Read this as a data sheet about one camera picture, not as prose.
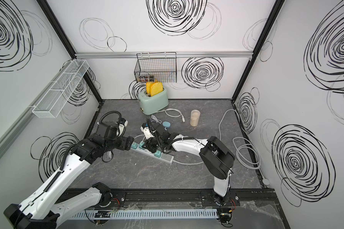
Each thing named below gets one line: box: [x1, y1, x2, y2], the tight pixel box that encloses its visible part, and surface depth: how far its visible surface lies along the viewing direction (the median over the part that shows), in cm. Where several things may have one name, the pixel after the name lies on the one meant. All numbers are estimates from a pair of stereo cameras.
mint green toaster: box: [138, 87, 170, 115], surface depth 106 cm
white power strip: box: [130, 145, 174, 165], surface depth 87 cm
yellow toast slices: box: [145, 81, 163, 97], surface depth 104 cm
